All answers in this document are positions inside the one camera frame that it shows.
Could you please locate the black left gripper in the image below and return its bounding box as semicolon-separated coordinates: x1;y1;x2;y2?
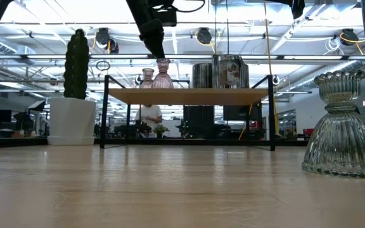
125;0;167;60

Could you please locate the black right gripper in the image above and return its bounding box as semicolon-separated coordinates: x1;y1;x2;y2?
263;0;306;20

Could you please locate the pink ribbed glass candle holder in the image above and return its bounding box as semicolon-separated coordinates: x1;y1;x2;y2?
139;68;157;89
151;58;174;89

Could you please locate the floral print candle tin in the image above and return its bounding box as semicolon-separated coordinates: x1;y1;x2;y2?
212;54;245;89
191;62;214;89
243;63;250;89

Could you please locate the long ceiling light bar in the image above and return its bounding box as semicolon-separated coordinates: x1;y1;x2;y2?
0;54;365;61

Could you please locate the wooden shelf with black legs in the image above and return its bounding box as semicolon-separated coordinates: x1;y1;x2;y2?
99;74;278;151

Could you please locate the person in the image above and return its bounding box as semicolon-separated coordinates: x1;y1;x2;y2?
134;104;163;137

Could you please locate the green cactus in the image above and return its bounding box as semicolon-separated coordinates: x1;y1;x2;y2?
63;28;90;101

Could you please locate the small potted plant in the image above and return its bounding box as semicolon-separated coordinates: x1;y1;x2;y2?
152;123;169;139

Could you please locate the dark cabinet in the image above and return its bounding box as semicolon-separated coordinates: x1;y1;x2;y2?
183;105;215;140

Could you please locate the dark wide screen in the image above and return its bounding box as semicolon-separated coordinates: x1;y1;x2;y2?
222;105;262;122

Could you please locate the white plant pot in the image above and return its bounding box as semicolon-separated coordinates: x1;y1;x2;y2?
47;97;98;146

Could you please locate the yellow hanging cable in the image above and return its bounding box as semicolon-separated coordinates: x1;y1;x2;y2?
262;0;281;136

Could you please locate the white coiled cable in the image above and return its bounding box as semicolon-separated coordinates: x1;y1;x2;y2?
324;37;342;56

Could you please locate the hanging black cable ring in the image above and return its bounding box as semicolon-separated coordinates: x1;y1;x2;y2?
95;60;112;73

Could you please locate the black hanging cable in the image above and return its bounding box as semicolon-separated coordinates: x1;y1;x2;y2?
226;0;230;56
214;0;217;57

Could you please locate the silver air duct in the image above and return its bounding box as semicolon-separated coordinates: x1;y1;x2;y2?
283;60;365;92
0;37;18;55

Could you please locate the black aluminium table frame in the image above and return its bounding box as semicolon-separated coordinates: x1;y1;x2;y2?
0;137;310;150

